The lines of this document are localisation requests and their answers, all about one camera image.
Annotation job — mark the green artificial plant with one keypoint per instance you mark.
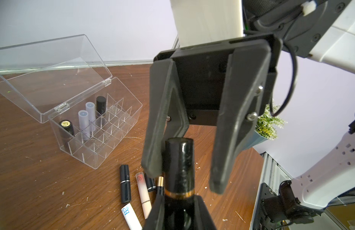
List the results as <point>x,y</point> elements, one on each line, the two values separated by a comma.
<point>265,129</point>

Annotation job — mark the pink lipstick tube upper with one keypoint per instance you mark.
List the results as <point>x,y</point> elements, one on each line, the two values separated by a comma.
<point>144,194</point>

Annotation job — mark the white lipstick tube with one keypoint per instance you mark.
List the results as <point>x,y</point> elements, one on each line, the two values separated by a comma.
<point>130,217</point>

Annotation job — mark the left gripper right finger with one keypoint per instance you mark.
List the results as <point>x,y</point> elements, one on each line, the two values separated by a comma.
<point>202,217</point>

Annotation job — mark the black lipstick pair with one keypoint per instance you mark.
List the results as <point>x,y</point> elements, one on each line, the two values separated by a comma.
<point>101,106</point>
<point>179,185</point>

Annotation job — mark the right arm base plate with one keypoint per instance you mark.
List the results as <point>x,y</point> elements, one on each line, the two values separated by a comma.
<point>261,219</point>

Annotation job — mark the clear acrylic lipstick organizer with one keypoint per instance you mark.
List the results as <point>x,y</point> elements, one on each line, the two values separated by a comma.
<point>52,80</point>

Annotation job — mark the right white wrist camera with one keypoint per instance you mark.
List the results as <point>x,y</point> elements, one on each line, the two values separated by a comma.
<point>201,22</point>

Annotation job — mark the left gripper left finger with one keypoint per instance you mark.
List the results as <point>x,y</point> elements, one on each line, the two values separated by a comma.
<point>155,220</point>

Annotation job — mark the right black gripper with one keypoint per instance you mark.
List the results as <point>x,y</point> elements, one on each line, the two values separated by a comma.
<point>229,83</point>

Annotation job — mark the black lipstick gold band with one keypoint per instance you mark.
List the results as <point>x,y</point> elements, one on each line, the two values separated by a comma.
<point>66,131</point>

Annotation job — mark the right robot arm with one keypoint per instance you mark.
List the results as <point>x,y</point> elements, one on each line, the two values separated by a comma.
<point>280,74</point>

